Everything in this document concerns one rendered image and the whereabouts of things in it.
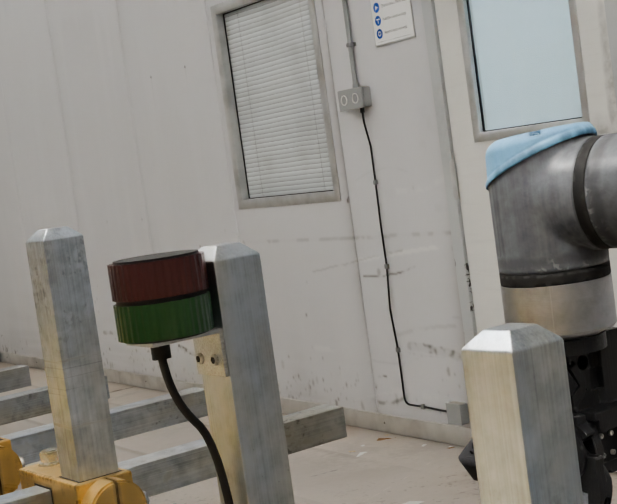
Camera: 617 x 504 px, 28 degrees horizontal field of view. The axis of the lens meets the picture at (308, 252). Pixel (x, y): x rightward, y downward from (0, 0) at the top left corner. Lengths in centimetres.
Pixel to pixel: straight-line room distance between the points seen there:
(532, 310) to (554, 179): 11
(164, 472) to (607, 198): 44
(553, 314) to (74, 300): 38
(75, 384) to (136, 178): 615
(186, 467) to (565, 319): 35
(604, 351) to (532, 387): 48
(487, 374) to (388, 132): 448
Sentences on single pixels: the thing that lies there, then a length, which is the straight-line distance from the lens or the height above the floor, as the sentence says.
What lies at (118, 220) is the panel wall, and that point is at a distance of 744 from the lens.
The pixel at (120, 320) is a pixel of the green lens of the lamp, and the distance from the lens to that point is 77.
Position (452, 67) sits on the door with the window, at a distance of 473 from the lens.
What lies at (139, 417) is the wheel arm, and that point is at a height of 95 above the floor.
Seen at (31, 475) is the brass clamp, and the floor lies 97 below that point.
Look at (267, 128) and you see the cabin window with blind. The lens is 591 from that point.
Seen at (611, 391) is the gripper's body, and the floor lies 97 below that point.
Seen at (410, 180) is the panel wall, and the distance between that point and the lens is 499.
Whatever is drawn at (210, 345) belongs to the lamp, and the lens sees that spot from 79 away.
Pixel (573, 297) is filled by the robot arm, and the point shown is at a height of 106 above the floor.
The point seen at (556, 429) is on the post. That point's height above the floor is 106.
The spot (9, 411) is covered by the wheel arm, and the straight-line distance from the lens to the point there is 158.
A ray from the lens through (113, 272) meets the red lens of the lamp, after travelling 76.
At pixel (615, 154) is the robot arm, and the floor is 117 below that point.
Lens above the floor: 120
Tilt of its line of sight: 4 degrees down
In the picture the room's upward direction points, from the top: 8 degrees counter-clockwise
